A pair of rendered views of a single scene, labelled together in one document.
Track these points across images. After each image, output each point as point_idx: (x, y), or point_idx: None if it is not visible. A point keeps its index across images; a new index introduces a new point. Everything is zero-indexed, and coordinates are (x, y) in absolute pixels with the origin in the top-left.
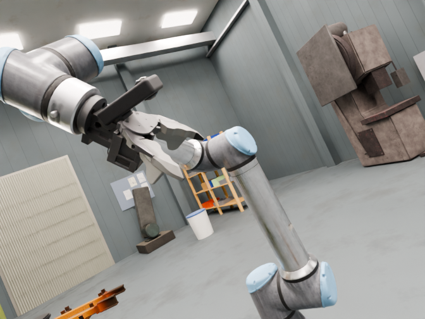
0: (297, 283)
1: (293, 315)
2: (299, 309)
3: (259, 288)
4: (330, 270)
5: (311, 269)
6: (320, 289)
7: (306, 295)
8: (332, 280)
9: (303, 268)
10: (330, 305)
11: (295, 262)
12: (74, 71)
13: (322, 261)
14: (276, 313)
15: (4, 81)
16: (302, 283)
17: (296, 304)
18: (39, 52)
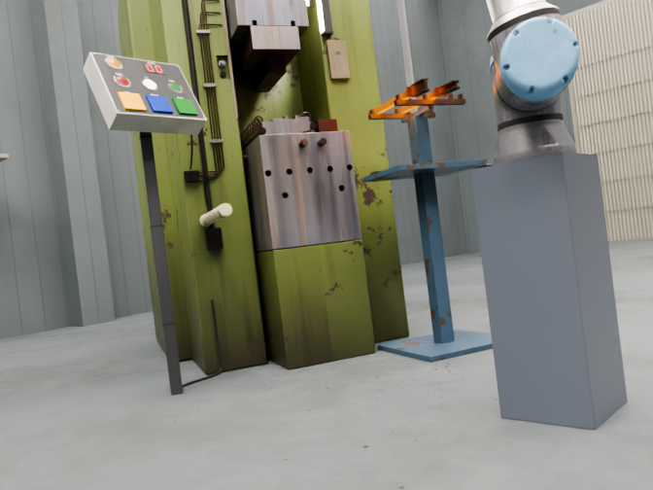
0: (489, 44)
1: (525, 123)
2: (509, 101)
3: (491, 67)
4: (561, 38)
5: (504, 20)
6: (500, 52)
7: (497, 68)
8: (552, 53)
9: (499, 17)
10: (514, 87)
11: (493, 7)
12: None
13: (550, 17)
14: (499, 111)
15: None
16: (492, 45)
17: (499, 88)
18: None
